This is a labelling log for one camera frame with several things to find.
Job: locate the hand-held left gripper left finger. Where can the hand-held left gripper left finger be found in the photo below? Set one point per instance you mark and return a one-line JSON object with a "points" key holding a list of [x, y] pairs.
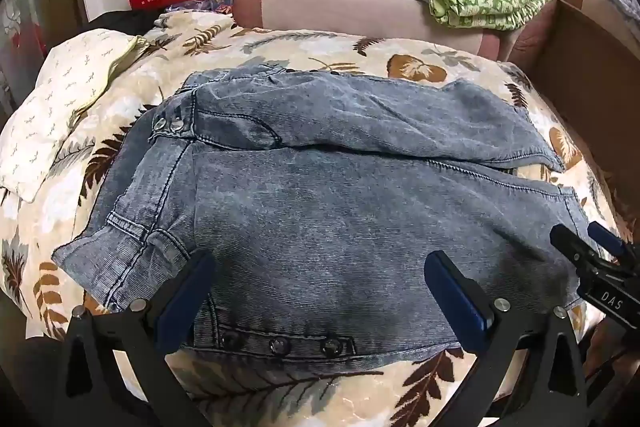
{"points": [[186, 302]]}

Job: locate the brown cardboard box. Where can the brown cardboard box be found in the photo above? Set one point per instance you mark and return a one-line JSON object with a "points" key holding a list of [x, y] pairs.
{"points": [[590, 72]]}

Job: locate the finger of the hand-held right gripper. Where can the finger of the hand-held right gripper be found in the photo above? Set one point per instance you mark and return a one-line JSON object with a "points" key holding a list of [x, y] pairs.
{"points": [[606, 234], [572, 244]]}

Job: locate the black cloth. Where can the black cloth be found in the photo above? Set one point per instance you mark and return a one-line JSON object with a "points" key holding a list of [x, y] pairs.
{"points": [[122, 24]]}

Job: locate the blue denim pants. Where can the blue denim pants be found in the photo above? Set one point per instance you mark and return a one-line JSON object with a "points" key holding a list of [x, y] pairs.
{"points": [[325, 207]]}

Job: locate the clear plastic storage box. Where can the clear plastic storage box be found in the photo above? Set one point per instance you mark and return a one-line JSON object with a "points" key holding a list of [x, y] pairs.
{"points": [[22, 37]]}

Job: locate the white patterned pillow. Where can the white patterned pillow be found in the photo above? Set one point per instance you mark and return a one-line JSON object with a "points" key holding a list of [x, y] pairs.
{"points": [[55, 107]]}

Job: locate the pink brown bolster cushion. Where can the pink brown bolster cushion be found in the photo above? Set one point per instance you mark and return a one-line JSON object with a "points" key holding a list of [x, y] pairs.
{"points": [[330, 7]]}

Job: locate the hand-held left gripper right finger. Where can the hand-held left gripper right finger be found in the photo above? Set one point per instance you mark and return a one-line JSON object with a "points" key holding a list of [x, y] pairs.
{"points": [[457, 302]]}

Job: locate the colourful small packet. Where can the colourful small packet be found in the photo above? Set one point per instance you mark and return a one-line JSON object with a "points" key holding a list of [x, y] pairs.
{"points": [[220, 1]]}

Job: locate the white grey patterned cloth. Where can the white grey patterned cloth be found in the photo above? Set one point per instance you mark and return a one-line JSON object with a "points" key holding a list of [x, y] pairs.
{"points": [[625, 4]]}

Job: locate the beige leaf print blanket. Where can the beige leaf print blanket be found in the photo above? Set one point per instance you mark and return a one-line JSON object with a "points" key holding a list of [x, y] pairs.
{"points": [[350, 54]]}

